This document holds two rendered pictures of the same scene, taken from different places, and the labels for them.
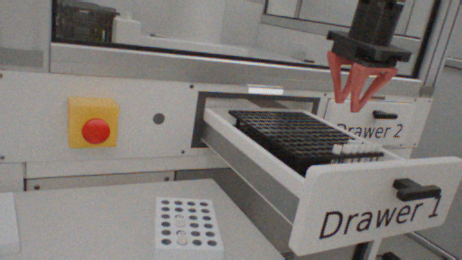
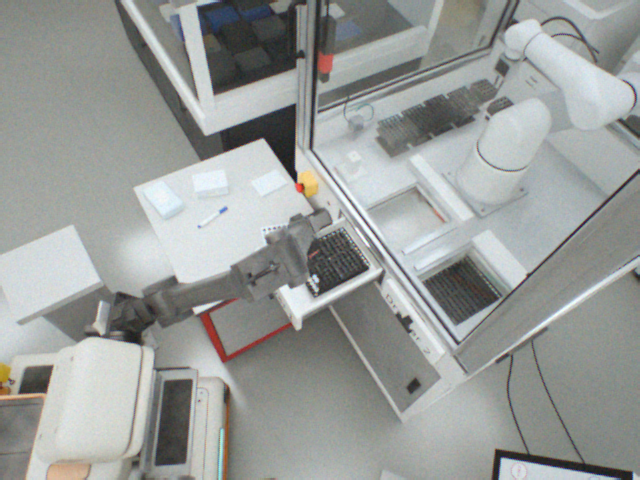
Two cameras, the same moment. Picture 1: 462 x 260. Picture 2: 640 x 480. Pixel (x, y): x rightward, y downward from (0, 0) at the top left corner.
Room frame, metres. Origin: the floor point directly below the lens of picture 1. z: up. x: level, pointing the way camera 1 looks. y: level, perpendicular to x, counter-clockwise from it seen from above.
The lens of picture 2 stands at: (0.50, -0.85, 2.23)
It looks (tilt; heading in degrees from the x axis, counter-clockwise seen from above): 59 degrees down; 83
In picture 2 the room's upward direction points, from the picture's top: 7 degrees clockwise
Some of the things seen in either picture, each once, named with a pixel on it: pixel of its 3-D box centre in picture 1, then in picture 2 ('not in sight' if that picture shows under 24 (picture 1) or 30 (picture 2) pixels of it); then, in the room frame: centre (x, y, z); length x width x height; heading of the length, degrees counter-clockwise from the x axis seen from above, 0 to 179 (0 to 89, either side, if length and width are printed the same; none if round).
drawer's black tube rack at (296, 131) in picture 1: (297, 146); (329, 262); (0.62, -0.12, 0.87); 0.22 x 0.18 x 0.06; 30
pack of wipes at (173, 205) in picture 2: not in sight; (163, 199); (-0.02, 0.20, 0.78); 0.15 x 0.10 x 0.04; 131
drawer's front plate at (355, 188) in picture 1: (386, 200); (278, 288); (0.45, -0.22, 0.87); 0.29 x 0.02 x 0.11; 120
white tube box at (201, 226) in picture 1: (185, 232); (278, 236); (0.43, 0.04, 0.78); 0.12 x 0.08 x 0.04; 14
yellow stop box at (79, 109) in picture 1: (92, 123); (307, 184); (0.54, 0.22, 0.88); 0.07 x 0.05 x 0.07; 120
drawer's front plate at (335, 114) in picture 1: (369, 123); (410, 320); (0.88, -0.33, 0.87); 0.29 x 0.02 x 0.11; 120
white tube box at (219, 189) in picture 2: not in sight; (210, 184); (0.16, 0.28, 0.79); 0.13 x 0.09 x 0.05; 15
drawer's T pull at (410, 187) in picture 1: (411, 188); not in sight; (0.42, -0.23, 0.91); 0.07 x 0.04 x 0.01; 120
